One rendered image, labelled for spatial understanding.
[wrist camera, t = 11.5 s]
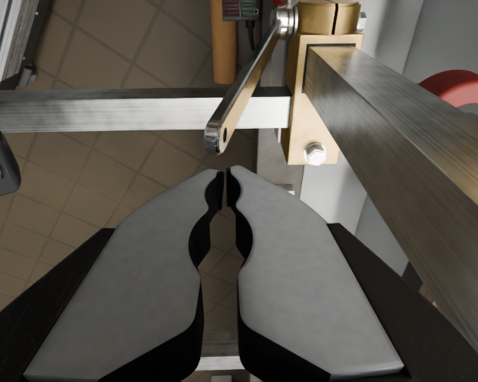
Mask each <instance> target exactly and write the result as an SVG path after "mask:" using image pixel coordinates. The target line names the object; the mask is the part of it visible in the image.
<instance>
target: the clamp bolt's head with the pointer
mask: <svg viewBox="0 0 478 382"><path fill-rule="evenodd" d="M272 1H273V3H274V5H285V3H284V2H283V1H282V0H272ZM274 20H275V10H272V11H271V14H270V22H269V27H270V26H271V25H272V23H273V22H274ZM297 21H298V12H297V6H296V5H294V6H293V7H292V8H289V28H288V36H287V38H291V40H294V39H295V36H296V33H297Z"/></svg>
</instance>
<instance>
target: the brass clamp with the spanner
mask: <svg viewBox="0 0 478 382"><path fill-rule="evenodd" d="M359 3H360V2H359V1H354V0H300V1H298V3H296V6H297V12H298V21H297V33H296V36H295V39H294V40H291V38H288V56H287V66H286V76H285V86H286V87H287V89H288V91H289V93H290V95H291V106H290V114H289V122H288V128H282V129H281V141H280V142H281V147H282V149H283V152H284V155H285V160H286V162H287V165H308V164H310V163H309V162H308V161H307V160H306V159H305V157H304V156H303V151H304V149H305V148H306V147H307V146H308V145H309V144H310V143H312V142H320V143H322V144H323V145H324V146H325V149H326V154H325V156H326V160H325V161H324V162H323V163H322V164H337V163H338V157H339V153H340V149H339V147H338V146H337V144H336V142H335V141H334V140H333V138H332V136H331V134H330V132H329V131H328V130H327V128H326V126H325V124H324V123H323V122H322V120H321V118H320V117H319V115H318V114H317V112H316V110H315V108H314V107H313V106H312V104H311V102H310V100H309V99H308V98H307V96H306V94H305V92H304V91H303V87H304V80H305V73H306V66H307V54H308V47H309V46H318V45H353V46H354V47H356V48H358V49H359V50H361V49H362V44H363V38H364V35H363V34H362V33H361V32H362V31H363V30H364V29H365V26H366V19H367V18H366V13H365V12H360V9H361V4H359Z"/></svg>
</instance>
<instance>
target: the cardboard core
mask: <svg viewBox="0 0 478 382"><path fill-rule="evenodd" d="M210 14H211V28H212V57H213V72H214V82H215V83H220V84H230V83H233V82H234V80H235V79H236V77H237V21H223V19H222V0H210Z"/></svg>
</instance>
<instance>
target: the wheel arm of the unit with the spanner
mask: <svg viewBox="0 0 478 382"><path fill-rule="evenodd" d="M229 88H230V87H208V88H152V89H41V90H0V131H2V132H3V133H15V132H62V131H110V130H204V129H205V128H206V124H207V122H208V121H209V119H210V118H211V116H212V114H213V113H214V111H215V110H216V109H217V107H218V105H219V103H220V102H221V100H222V99H223V98H224V96H225V94H226V92H227V91H228V90H229ZM290 106H291V95H290V93H289V91H288V89H287V87H286V86H264V87H255V89H254V91H253V94H252V96H251V97H250V100H249V102H248V103H247V106H246V108H245V109H244V112H243V114H242V115H241V118H240V120H239V121H238V123H237V126H236V127H235V129H252V128H288V122H289V114H290Z"/></svg>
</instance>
